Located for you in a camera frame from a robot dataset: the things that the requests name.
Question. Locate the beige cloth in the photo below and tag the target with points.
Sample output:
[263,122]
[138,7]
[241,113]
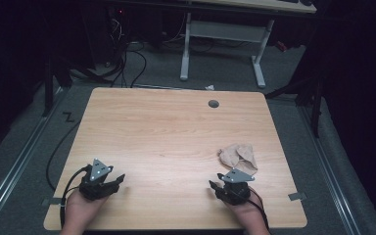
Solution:
[240,158]

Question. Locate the white paper scrap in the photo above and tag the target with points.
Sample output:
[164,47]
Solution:
[210,87]

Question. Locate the person's right hand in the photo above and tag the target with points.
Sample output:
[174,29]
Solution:
[251,217]

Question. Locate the metal floor rail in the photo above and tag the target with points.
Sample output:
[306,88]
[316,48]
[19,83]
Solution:
[16,163]
[331,169]

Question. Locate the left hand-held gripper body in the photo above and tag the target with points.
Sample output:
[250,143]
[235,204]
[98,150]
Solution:
[95,182]

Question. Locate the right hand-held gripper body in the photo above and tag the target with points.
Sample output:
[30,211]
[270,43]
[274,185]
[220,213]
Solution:
[236,186]

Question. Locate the grey tape strip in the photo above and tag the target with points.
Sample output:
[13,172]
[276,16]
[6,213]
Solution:
[52,201]
[297,196]

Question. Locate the person's left hand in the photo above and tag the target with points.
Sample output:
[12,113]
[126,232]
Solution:
[78,212]

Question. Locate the black metal stand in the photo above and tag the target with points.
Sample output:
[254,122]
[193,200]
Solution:
[50,81]
[310,98]

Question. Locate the white metal-framed desk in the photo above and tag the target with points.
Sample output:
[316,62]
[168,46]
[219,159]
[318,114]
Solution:
[223,32]

